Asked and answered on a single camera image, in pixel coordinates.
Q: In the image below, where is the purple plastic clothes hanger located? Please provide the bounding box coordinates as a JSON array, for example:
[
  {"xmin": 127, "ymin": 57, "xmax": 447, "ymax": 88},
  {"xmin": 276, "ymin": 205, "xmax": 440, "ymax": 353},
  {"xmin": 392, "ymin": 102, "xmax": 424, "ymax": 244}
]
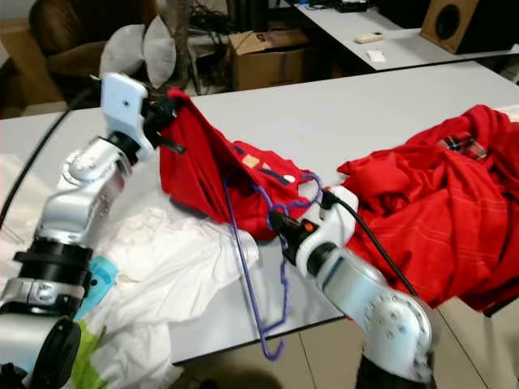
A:
[{"xmin": 221, "ymin": 170, "xmax": 325, "ymax": 362}]

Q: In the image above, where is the small red printed T-shirt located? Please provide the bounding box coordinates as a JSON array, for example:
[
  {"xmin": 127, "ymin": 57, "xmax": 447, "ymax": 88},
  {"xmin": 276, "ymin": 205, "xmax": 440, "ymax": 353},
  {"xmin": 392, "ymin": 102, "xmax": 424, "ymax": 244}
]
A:
[{"xmin": 158, "ymin": 86, "xmax": 325, "ymax": 242}]

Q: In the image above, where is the grey pillow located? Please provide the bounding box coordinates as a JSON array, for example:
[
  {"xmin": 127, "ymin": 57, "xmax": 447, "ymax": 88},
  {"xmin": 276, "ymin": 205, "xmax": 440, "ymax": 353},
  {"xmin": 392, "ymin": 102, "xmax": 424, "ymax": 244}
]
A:
[
  {"xmin": 100, "ymin": 24, "xmax": 151, "ymax": 82},
  {"xmin": 142, "ymin": 16, "xmax": 178, "ymax": 86}
]

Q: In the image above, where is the brown cardboard box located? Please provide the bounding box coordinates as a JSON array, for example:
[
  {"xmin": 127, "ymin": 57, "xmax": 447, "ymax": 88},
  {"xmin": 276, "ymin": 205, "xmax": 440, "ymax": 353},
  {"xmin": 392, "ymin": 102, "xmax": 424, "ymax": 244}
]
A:
[{"xmin": 227, "ymin": 29, "xmax": 311, "ymax": 92}]

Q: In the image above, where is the white T-shirt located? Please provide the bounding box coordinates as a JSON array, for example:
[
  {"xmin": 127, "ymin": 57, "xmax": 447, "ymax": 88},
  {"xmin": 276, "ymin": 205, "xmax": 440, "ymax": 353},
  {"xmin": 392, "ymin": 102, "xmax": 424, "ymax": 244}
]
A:
[
  {"xmin": 81, "ymin": 207, "xmax": 260, "ymax": 389},
  {"xmin": 0, "ymin": 154, "xmax": 49, "ymax": 260}
]

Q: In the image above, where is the brown leather armchair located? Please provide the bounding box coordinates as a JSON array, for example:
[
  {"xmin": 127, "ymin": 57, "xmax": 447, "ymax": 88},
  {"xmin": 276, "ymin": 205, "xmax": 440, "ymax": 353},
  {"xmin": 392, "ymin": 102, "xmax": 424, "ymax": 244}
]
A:
[{"xmin": 28, "ymin": 0, "xmax": 155, "ymax": 106}]

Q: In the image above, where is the large crumpled red shirt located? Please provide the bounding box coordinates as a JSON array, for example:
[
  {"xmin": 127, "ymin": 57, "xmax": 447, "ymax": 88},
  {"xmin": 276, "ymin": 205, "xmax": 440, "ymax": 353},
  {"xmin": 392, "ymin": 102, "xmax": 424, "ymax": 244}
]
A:
[{"xmin": 337, "ymin": 104, "xmax": 519, "ymax": 317}]

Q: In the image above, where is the white remote control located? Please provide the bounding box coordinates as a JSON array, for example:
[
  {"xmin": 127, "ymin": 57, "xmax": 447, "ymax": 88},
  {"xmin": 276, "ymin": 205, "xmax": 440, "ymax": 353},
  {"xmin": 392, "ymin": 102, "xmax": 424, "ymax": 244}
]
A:
[{"xmin": 354, "ymin": 31, "xmax": 385, "ymax": 45}]

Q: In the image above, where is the white office table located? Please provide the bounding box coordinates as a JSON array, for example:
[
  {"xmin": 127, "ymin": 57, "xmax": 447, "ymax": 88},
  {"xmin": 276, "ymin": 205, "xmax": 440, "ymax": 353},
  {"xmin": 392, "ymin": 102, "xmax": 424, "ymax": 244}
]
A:
[{"xmin": 296, "ymin": 0, "xmax": 519, "ymax": 72}]

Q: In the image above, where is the green cloth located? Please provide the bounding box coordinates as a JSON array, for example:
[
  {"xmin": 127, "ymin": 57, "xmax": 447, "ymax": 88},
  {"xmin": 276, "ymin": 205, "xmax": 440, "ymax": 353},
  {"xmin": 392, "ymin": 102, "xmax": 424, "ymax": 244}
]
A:
[{"xmin": 71, "ymin": 318, "xmax": 113, "ymax": 389}]

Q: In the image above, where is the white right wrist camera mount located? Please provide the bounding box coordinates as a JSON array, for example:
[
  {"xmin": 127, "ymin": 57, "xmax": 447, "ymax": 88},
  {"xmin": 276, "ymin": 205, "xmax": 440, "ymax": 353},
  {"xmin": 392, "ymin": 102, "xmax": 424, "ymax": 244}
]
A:
[{"xmin": 294, "ymin": 185, "xmax": 362, "ymax": 276}]

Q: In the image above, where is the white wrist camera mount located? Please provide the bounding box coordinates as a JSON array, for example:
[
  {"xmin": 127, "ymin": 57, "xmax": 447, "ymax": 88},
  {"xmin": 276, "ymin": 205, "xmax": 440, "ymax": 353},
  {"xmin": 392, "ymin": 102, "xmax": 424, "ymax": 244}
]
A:
[
  {"xmin": 101, "ymin": 73, "xmax": 153, "ymax": 161},
  {"xmin": 294, "ymin": 185, "xmax": 362, "ymax": 276}
]

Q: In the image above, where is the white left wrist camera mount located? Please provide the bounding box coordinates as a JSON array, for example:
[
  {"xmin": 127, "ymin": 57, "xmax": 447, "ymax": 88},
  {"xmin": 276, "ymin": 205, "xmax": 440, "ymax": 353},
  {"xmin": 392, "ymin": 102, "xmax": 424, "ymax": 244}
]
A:
[{"xmin": 101, "ymin": 73, "xmax": 153, "ymax": 161}]

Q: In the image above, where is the grey brown wooden post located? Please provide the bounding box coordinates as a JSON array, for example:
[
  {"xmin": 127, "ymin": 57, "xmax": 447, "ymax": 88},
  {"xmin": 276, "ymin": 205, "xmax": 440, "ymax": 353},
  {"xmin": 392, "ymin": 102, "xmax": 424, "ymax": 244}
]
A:
[{"xmin": 166, "ymin": 0, "xmax": 199, "ymax": 90}]

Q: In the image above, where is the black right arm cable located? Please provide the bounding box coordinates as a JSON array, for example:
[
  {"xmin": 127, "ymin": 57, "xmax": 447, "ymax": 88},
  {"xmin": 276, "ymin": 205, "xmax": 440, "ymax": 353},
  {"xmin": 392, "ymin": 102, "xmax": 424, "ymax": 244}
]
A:
[{"xmin": 320, "ymin": 188, "xmax": 427, "ymax": 301}]

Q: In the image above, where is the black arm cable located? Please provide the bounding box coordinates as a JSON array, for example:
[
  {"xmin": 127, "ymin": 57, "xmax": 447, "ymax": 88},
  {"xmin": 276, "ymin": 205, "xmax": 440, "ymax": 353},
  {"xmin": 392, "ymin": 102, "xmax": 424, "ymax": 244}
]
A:
[
  {"xmin": 0, "ymin": 96, "xmax": 86, "ymax": 232},
  {"xmin": 320, "ymin": 188, "xmax": 427, "ymax": 301}
]

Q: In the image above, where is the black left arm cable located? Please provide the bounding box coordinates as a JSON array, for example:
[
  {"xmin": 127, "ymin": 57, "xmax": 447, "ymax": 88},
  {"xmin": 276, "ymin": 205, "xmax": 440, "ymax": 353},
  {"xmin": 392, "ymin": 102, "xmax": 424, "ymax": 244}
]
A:
[{"xmin": 0, "ymin": 96, "xmax": 86, "ymax": 232}]

